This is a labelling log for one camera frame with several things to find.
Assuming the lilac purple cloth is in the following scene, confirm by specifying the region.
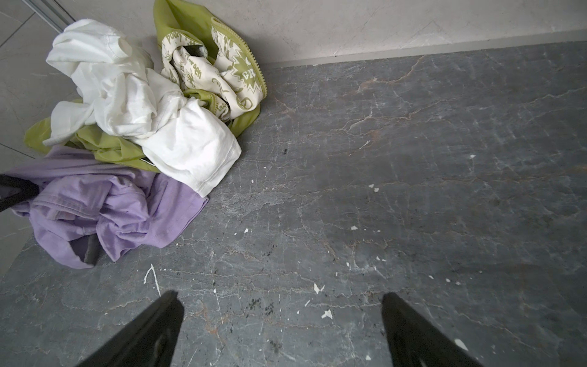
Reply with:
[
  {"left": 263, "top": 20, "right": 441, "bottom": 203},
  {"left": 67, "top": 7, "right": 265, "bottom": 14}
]
[{"left": 7, "top": 146, "right": 208, "bottom": 269}]

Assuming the green white patterned cloth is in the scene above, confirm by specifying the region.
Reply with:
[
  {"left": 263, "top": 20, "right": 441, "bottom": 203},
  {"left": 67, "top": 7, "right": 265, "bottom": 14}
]
[{"left": 155, "top": 15, "right": 267, "bottom": 122}]

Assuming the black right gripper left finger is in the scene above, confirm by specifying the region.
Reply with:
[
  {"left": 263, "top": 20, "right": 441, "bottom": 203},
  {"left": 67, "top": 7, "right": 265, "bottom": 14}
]
[{"left": 79, "top": 291, "right": 184, "bottom": 366}]

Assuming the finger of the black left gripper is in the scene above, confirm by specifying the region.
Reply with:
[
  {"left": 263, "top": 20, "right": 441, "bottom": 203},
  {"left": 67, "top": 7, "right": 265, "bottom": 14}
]
[{"left": 0, "top": 174, "right": 40, "bottom": 212}]

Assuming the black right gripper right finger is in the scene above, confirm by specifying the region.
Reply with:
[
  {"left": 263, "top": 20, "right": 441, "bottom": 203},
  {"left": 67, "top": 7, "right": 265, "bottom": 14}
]
[{"left": 382, "top": 292, "right": 480, "bottom": 367}]

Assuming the olive green cloth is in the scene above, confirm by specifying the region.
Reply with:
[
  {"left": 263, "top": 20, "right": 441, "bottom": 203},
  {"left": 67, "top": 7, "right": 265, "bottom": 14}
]
[{"left": 24, "top": 1, "right": 261, "bottom": 172}]

